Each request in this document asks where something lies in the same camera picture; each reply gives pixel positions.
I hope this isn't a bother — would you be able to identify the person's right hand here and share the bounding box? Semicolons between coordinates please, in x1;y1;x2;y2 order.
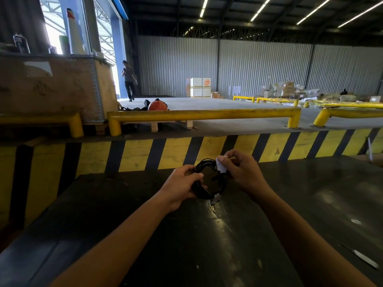
217;149;271;203

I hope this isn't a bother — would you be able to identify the person's left hand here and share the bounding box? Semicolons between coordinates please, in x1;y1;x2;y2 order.
158;164;207;213

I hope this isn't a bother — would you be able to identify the white paper tag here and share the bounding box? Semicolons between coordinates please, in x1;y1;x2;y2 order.
215;155;229;174

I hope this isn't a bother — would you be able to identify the black cable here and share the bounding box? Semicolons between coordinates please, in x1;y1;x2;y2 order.
191;158;229;205

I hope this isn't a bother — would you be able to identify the person's left forearm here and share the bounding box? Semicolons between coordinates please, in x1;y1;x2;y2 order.
49;194;177;287

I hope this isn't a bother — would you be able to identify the person's right forearm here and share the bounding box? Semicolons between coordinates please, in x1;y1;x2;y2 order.
254;188;378;287

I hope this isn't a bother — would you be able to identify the wooden pallet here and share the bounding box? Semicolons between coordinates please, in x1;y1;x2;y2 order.
84;120;198;135

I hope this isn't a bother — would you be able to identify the orange helmet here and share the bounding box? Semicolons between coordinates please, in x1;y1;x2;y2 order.
148;98;169;111

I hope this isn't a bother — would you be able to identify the stack of white boxes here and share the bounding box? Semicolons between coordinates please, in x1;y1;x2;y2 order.
190;77;212;98

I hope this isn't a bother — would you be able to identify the black bag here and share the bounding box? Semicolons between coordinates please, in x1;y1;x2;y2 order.
120;100;151;112

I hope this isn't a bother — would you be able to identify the pile of cardboard goods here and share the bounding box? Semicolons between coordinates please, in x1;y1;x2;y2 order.
260;81;383;104

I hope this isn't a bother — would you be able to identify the white knife blade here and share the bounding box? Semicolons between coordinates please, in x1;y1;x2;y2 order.
341;244;380;269

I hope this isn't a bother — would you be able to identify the large wooden crate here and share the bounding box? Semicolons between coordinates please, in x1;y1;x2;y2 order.
0;51;119;123

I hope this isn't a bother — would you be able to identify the green roll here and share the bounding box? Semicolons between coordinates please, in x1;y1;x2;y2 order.
59;35;70;55

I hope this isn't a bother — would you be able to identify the long yellow guard rail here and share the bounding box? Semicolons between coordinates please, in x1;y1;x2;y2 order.
107;107;302;137

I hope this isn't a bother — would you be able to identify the short yellow guard rail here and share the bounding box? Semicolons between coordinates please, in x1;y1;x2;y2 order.
0;112;84;138

